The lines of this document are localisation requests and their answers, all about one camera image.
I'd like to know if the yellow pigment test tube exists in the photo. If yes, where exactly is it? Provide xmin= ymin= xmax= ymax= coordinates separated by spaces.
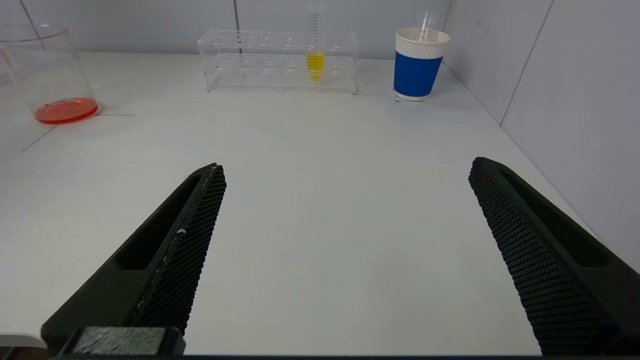
xmin=306 ymin=2 xmax=326 ymax=84

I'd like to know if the clear acrylic test tube rack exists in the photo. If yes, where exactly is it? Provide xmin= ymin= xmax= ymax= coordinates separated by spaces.
xmin=197 ymin=29 xmax=360 ymax=96

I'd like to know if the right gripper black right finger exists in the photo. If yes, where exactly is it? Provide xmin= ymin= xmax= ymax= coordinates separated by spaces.
xmin=468 ymin=157 xmax=640 ymax=357

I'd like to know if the blue white paper cup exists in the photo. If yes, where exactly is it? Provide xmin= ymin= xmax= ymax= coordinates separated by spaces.
xmin=392 ymin=27 xmax=451 ymax=103

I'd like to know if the clear glass beaker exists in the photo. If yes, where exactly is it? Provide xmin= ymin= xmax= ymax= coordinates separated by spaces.
xmin=0 ymin=24 xmax=101 ymax=126

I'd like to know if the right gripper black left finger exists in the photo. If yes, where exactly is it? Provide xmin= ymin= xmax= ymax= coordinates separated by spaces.
xmin=41 ymin=163 xmax=227 ymax=357

